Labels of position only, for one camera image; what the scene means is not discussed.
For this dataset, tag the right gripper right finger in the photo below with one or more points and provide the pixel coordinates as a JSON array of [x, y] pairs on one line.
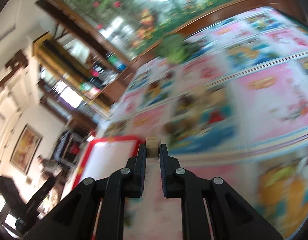
[[211, 209]]

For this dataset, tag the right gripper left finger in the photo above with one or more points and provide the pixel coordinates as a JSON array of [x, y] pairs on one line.
[[95, 208]]

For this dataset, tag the red box white interior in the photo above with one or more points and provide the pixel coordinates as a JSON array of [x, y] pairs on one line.
[[106, 155]]

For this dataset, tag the colourful fruit pattern tablecloth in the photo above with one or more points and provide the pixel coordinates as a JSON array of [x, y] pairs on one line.
[[237, 109]]

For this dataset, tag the green plastic bottle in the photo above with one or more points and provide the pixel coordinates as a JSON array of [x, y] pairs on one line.
[[117, 63]]

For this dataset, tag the green bok choy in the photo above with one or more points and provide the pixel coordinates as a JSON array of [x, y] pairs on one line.
[[175, 49]]

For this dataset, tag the floral glass partition screen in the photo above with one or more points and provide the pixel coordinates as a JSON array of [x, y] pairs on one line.
[[132, 26]]

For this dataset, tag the framed wall painting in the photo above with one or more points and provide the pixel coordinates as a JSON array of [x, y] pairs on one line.
[[25, 149]]

